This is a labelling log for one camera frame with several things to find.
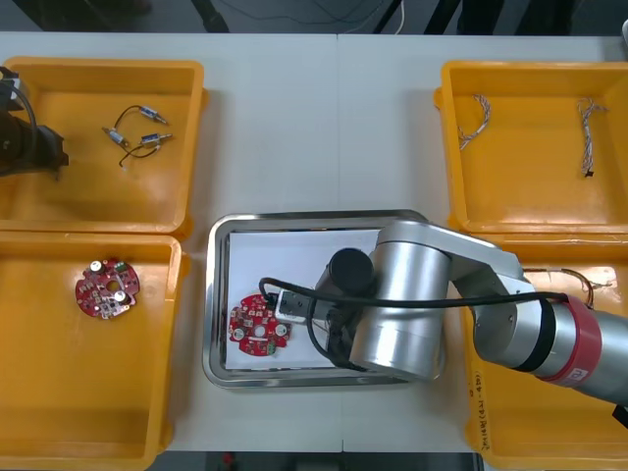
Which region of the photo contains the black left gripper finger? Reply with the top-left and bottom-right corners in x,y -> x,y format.
42,147 -> 71,181
38,125 -> 66,153

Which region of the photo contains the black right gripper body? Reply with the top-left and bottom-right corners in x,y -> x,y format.
326,307 -> 363,372

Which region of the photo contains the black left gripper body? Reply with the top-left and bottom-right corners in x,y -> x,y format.
0,115 -> 46,179

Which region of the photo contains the metal solenoid with black cable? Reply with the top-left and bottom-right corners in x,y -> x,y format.
101,126 -> 130,150

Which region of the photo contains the round red circuit board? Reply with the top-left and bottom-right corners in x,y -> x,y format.
74,258 -> 141,320
228,292 -> 296,358

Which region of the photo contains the twisted blue-white wire harness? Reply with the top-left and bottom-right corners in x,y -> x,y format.
574,96 -> 609,179

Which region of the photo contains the metal solenoid with blue label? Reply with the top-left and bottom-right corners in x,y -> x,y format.
117,131 -> 174,174
114,105 -> 169,130

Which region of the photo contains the white paper sheet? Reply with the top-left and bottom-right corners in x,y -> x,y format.
223,229 -> 384,372

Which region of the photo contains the steel tray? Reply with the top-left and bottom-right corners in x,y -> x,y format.
200,209 -> 446,390

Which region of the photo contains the black stand leg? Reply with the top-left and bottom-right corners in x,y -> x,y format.
373,0 -> 404,34
190,0 -> 231,33
424,0 -> 465,34

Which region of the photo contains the yellow-orange plastic bin with handwriting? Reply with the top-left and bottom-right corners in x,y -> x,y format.
448,234 -> 628,471

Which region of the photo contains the loose harness with metal terminals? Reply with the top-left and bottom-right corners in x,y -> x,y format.
522,267 -> 614,311

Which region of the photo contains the twisted multicolour wire harness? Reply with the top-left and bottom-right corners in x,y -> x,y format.
455,93 -> 492,151

